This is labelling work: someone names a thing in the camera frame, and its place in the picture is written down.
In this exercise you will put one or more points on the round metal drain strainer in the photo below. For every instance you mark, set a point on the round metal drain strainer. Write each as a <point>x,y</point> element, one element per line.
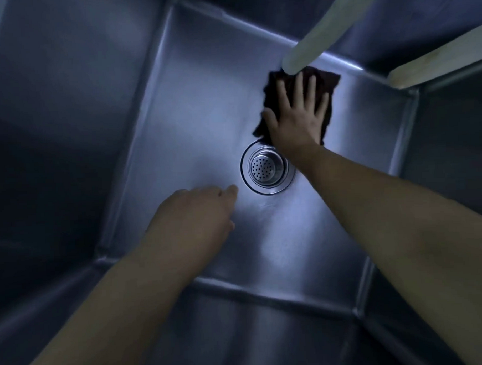
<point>264,169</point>

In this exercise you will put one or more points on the dark cleaning cloth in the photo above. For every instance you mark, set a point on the dark cleaning cloth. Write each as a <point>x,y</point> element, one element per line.
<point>328,82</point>

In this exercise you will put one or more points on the stainless steel sink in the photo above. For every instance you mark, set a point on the stainless steel sink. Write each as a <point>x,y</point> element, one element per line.
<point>183,111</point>

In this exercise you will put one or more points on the person's right hand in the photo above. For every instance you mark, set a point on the person's right hand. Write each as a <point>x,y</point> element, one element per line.
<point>298,131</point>

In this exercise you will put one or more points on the person's left hand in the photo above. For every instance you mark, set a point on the person's left hand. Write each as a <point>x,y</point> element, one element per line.
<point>191,225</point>

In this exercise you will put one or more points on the person's left forearm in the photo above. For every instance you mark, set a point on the person's left forearm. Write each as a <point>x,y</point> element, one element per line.
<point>112,323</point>

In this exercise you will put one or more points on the person's right forearm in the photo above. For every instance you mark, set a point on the person's right forearm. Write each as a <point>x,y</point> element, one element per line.
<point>404,230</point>

